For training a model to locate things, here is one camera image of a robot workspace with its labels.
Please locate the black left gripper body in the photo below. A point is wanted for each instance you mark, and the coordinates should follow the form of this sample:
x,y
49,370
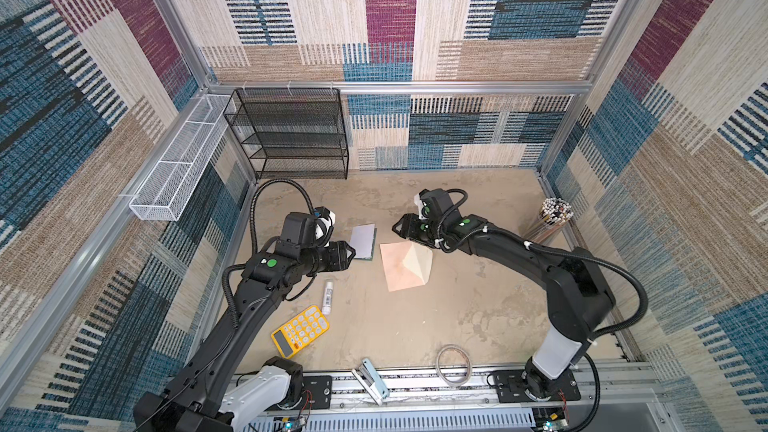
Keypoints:
x,y
323,259

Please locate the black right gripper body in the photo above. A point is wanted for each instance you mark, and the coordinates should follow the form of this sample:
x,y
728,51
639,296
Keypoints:
x,y
426,231

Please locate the white letter with green border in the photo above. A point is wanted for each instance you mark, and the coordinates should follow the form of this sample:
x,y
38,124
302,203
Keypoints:
x,y
363,241

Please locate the pink envelope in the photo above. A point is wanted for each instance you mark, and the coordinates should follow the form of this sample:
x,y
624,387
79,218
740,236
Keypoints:
x,y
406,265

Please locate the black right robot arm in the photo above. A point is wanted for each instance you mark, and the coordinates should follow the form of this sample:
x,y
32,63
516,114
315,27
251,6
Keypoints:
x,y
578,295

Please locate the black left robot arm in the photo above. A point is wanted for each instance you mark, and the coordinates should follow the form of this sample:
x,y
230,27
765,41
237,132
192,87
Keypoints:
x,y
201,397

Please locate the white glue stick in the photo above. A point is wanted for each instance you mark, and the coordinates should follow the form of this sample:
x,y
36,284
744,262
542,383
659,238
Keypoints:
x,y
327,298

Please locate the yellow calculator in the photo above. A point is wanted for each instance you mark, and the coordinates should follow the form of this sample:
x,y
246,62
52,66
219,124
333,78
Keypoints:
x,y
300,332

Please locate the light blue stapler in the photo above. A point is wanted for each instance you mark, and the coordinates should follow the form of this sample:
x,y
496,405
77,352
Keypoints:
x,y
371,381

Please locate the cup of pencils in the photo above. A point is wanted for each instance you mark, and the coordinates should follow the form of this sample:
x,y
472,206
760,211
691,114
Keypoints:
x,y
553,215

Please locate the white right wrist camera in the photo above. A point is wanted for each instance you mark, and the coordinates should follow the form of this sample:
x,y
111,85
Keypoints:
x,y
422,206

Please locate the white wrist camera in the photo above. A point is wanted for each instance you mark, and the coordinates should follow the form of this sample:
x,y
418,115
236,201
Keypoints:
x,y
422,206
324,220

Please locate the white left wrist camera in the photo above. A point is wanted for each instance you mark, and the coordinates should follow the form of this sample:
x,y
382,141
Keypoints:
x,y
324,220

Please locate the black wire shelf rack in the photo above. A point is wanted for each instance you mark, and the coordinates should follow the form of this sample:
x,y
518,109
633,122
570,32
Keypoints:
x,y
291,133

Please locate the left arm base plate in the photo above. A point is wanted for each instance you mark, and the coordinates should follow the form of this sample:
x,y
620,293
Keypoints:
x,y
315,394

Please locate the white wire mesh basket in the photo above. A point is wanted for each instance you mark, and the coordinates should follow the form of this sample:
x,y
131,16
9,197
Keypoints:
x,y
165,193

